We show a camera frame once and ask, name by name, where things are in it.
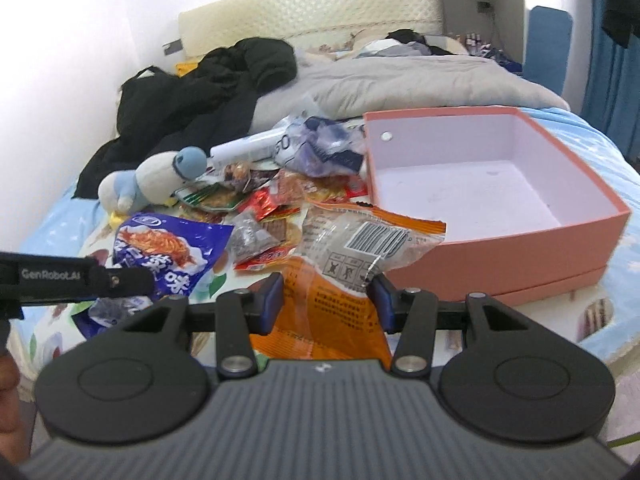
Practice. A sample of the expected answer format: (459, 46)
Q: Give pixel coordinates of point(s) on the white tube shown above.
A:
(245, 146)

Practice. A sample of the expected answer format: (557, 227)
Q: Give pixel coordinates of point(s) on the grey pillow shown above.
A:
(400, 85)

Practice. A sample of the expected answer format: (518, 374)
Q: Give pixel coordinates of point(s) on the orange snack packets pile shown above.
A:
(320, 187)

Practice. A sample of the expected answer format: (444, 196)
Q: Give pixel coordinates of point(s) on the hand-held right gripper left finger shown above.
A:
(270, 305)

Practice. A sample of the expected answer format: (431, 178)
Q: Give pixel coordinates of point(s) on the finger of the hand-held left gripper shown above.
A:
(131, 282)

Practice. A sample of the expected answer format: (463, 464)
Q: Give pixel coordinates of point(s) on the fruit print cloth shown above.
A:
(206, 285)

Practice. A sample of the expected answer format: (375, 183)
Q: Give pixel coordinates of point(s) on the person's left forearm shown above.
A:
(7, 395)

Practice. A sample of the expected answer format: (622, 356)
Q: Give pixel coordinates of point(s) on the clear plastic bag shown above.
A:
(320, 147)

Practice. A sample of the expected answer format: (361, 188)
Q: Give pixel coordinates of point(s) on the black hanging garment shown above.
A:
(622, 5)

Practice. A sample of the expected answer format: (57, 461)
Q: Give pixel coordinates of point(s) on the light blue bed sheet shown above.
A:
(600, 150)

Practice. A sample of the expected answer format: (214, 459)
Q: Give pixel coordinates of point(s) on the shiny red snack packet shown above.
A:
(265, 205)

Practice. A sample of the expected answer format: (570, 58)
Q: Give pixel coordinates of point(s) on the blue snack bag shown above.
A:
(160, 250)

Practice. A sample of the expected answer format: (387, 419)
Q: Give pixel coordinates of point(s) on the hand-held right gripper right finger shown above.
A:
(382, 305)

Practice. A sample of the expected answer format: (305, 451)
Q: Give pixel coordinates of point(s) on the clear packet with dark snack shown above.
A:
(250, 237)

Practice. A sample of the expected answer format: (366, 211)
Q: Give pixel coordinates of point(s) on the blue chair back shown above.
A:
(547, 45)

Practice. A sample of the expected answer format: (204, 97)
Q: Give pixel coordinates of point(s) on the green snack packet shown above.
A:
(210, 199)

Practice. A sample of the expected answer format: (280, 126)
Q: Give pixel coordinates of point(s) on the large orange snack bag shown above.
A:
(340, 305)

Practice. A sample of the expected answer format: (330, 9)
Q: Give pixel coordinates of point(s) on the red orange snack packet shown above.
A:
(280, 250)

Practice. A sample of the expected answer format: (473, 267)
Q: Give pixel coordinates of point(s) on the black jacket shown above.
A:
(210, 90)

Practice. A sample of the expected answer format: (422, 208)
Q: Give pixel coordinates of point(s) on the white and blue penguin plush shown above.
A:
(150, 180)

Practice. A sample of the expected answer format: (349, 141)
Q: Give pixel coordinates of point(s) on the cream quilted headboard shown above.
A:
(310, 5)

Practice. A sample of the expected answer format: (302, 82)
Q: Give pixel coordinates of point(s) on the pile of dark clothes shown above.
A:
(405, 42)

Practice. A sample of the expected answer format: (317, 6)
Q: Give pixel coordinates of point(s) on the blue curtain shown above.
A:
(617, 90)

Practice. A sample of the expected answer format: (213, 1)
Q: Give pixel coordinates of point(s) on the pink cardboard box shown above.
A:
(500, 250)

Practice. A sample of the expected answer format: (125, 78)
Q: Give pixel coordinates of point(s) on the brown snack packet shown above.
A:
(239, 175)

